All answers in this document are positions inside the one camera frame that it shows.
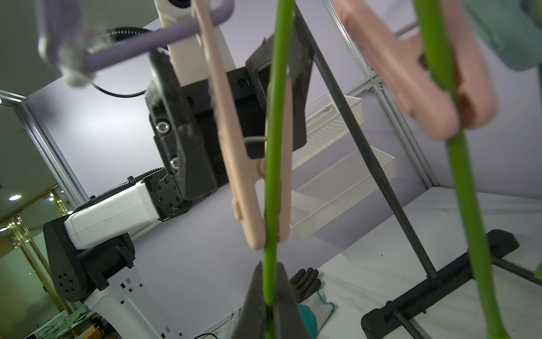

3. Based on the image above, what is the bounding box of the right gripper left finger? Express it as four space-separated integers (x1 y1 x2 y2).
231 262 267 339

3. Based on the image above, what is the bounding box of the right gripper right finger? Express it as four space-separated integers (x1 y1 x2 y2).
272 263 310 339

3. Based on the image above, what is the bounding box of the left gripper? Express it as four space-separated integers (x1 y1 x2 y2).
145 33 316 202

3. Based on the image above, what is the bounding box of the white tulip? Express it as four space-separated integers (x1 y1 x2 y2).
263 0 295 338

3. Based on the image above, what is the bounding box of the purple clip hanger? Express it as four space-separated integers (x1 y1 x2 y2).
35 0 542 251

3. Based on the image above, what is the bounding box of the black clothes rack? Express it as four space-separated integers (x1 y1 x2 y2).
291 3 542 339

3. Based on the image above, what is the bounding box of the cream tulip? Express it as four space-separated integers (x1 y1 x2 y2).
414 1 510 338

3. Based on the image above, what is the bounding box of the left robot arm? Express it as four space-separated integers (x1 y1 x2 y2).
44 35 314 338

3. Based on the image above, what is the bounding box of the green work glove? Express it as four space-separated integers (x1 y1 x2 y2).
297 292 336 338

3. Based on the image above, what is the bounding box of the white mesh tiered shelf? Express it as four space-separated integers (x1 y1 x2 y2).
290 94 378 240

